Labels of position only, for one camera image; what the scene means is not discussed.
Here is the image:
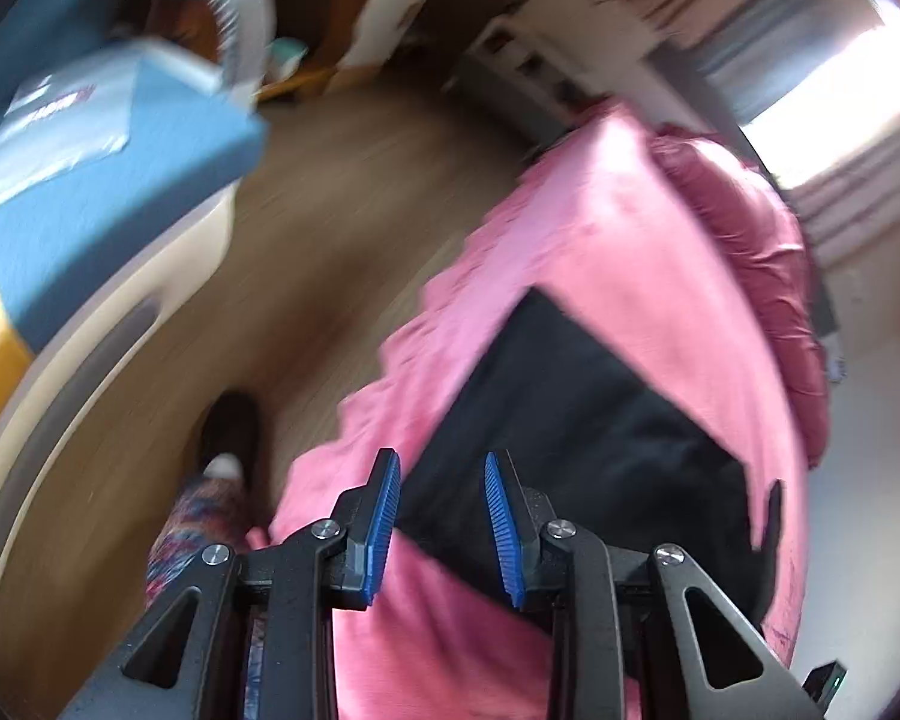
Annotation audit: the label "pink bed sheet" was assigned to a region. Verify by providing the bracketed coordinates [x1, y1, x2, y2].
[244, 97, 815, 720]

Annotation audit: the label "black pants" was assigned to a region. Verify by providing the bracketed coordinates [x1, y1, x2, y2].
[397, 289, 785, 623]

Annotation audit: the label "white curved tube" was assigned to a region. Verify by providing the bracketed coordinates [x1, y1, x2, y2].
[120, 0, 278, 102]

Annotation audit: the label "person's black shoe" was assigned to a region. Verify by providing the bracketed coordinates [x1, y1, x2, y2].
[195, 390, 263, 500]

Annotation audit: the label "dark pink duvet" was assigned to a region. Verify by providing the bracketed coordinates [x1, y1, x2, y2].
[649, 127, 830, 470]

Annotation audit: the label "teal cup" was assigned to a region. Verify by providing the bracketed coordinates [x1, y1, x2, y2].
[270, 37, 310, 82]

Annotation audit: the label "blue box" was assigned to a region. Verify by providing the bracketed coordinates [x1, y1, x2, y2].
[0, 41, 271, 353]

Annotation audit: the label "black device with green light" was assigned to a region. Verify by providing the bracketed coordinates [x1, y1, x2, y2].
[802, 660, 848, 710]

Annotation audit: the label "white and grey nightstand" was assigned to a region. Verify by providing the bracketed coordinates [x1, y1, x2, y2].
[450, 15, 608, 158]

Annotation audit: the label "beige patterned curtain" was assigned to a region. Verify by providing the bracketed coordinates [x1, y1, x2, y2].
[630, 0, 886, 80]
[784, 116, 900, 267]

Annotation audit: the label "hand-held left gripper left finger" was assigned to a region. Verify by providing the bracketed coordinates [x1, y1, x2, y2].
[56, 448, 404, 720]

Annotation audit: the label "wooden chair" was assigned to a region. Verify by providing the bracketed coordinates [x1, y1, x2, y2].
[150, 0, 391, 102]

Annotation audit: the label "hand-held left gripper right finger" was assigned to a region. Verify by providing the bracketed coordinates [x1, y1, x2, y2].
[484, 450, 830, 720]

